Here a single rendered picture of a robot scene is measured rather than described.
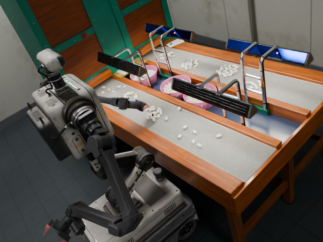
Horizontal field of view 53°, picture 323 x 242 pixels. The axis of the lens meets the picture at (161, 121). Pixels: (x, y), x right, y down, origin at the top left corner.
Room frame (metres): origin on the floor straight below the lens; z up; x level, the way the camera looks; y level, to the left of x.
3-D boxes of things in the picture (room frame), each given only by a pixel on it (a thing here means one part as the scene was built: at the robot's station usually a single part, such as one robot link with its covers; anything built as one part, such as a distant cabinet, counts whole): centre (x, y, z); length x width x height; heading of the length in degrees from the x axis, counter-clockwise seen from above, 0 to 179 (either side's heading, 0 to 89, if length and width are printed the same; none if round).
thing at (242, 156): (1.99, 0.00, 0.73); 1.81 x 0.30 x 0.02; 30
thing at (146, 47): (3.09, -0.15, 0.83); 0.30 x 0.06 x 0.07; 120
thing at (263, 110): (1.79, -0.74, 0.90); 0.20 x 0.19 x 0.45; 30
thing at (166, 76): (2.63, -0.25, 0.90); 0.20 x 0.19 x 0.45; 30
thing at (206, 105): (2.06, -0.35, 0.72); 0.27 x 0.27 x 0.10
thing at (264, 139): (2.08, -0.15, 0.71); 1.81 x 0.06 x 0.11; 30
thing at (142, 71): (2.40, 0.17, 1.08); 0.62 x 0.08 x 0.07; 30
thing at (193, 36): (2.68, -0.32, 1.08); 0.62 x 0.08 x 0.07; 30
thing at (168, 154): (1.88, 0.18, 0.67); 1.81 x 0.12 x 0.19; 30
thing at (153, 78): (2.68, 0.01, 0.72); 0.27 x 0.27 x 0.10
